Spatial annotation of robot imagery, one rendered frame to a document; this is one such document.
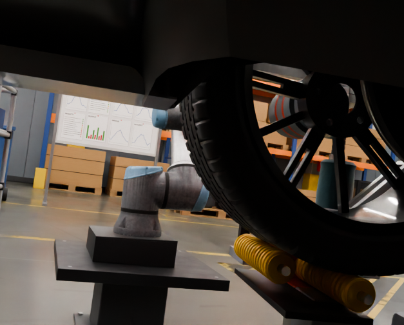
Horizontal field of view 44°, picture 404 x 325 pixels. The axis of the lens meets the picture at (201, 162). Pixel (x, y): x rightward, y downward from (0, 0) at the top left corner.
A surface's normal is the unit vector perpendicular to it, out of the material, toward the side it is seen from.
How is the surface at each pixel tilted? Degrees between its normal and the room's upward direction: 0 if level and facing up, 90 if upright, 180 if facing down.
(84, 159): 90
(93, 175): 90
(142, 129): 90
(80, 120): 90
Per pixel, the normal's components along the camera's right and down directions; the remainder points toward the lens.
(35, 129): 0.29, 0.01
